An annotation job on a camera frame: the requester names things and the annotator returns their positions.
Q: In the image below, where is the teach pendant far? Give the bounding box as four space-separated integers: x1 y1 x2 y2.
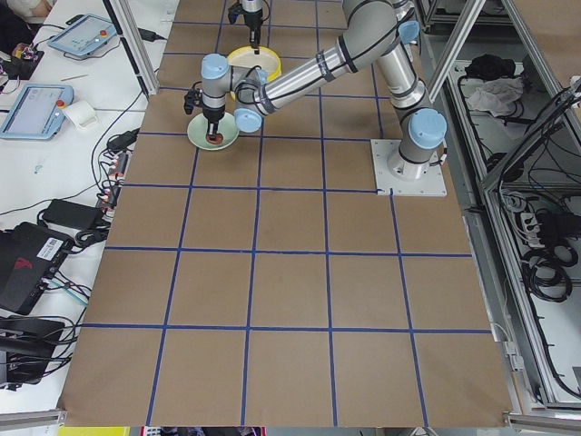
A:
48 14 117 58

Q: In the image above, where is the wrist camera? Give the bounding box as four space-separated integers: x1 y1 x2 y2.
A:
183 89 202 115
228 3 243 25

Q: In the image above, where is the teach pendant near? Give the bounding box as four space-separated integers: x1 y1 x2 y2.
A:
1 84 74 140

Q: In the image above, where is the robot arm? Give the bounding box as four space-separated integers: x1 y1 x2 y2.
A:
194 1 447 181
241 0 263 55

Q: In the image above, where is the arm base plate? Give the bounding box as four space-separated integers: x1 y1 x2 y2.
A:
370 139 448 197

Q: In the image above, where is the teach pendant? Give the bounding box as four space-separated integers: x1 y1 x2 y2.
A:
48 14 117 58
1 84 74 140

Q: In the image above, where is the black power adapter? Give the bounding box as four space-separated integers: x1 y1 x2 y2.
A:
37 199 103 230

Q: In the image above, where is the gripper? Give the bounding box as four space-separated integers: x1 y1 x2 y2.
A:
202 106 223 138
244 9 262 55

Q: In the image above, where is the black computer box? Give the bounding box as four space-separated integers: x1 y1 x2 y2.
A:
1 222 74 315

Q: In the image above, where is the white paper roll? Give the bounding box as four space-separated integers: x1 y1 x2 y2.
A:
62 101 99 131

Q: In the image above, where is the light green plate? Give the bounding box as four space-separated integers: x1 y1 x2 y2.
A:
187 113 239 151

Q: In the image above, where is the brown bun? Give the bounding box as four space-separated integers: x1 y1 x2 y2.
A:
206 134 223 144

